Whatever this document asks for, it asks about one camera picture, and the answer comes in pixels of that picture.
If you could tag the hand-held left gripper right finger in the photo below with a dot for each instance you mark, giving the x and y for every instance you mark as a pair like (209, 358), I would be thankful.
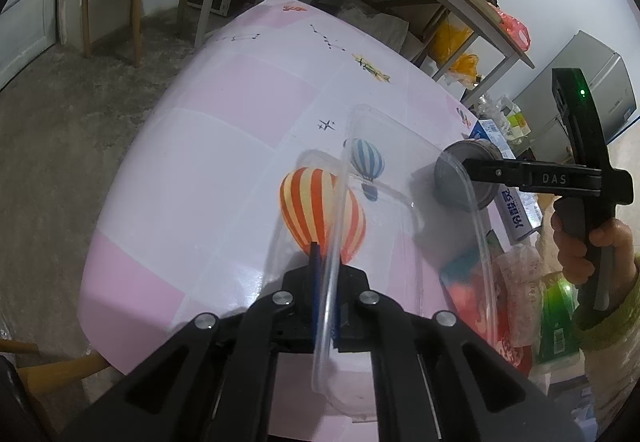
(345, 322)

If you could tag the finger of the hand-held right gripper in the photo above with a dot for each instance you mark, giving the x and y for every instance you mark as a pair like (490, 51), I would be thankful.
(492, 174)

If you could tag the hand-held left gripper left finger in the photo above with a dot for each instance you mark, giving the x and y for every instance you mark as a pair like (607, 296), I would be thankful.
(315, 282)

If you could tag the grey metal can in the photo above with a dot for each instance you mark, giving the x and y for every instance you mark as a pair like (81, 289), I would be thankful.
(450, 177)

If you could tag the blue white toothpaste box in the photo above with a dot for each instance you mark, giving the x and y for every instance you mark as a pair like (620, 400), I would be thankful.
(520, 212)

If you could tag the clear plastic container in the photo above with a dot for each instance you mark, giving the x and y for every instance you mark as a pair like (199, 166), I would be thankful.
(400, 202)

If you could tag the clear plastic bag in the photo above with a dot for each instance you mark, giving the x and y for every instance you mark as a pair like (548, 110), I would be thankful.
(520, 282)

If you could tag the green plastic bottle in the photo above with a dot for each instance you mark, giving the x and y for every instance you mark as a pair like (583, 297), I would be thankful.
(555, 322)

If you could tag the red snack packet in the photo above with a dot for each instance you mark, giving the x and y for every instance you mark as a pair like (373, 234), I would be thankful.
(517, 357)

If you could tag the person's right forearm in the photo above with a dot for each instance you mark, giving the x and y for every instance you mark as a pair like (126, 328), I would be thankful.
(615, 362)

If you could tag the person's right hand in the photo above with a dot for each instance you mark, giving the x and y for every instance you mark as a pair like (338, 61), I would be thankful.
(622, 247)

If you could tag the pile of plastic packaging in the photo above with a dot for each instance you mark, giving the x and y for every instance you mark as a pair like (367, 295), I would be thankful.
(515, 122)

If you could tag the grey refrigerator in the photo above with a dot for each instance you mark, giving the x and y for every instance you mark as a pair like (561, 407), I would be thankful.
(617, 92)

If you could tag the red plastic bag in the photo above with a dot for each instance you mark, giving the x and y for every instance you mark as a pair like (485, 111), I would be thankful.
(515, 29)

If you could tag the yellow plastic bag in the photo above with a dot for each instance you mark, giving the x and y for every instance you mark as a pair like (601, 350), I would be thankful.
(450, 37)

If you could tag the white pillow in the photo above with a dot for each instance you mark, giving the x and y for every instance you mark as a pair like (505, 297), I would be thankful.
(370, 22)

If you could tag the light wooden chair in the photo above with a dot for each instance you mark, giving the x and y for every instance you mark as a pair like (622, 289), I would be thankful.
(50, 372)

